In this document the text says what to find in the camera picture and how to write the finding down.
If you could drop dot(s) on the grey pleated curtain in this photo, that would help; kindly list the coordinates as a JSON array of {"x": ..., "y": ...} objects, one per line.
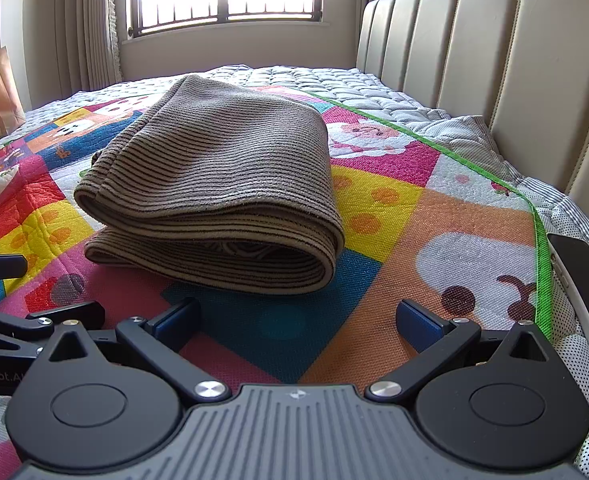
[{"x": 84, "y": 25}]

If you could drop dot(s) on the colourful cartoon patchwork quilt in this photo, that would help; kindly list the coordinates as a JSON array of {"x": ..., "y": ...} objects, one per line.
[{"x": 374, "y": 90}]

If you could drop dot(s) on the colourful cartoon printed blanket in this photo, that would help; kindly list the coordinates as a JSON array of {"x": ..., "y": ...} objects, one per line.
[{"x": 414, "y": 240}]

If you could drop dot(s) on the beige padded headboard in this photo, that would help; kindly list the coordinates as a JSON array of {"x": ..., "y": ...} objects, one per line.
[{"x": 499, "y": 60}]

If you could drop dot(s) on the white smartphone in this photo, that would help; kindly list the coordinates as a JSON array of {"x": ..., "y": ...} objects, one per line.
[{"x": 584, "y": 300}]

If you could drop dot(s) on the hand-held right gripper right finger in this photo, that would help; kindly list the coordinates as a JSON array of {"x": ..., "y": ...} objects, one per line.
[{"x": 419, "y": 327}]

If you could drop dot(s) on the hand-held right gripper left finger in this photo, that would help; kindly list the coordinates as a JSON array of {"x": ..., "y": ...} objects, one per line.
[{"x": 179, "y": 324}]

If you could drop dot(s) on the brown striped knit garment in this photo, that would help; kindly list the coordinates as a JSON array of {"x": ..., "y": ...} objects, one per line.
[{"x": 214, "y": 170}]

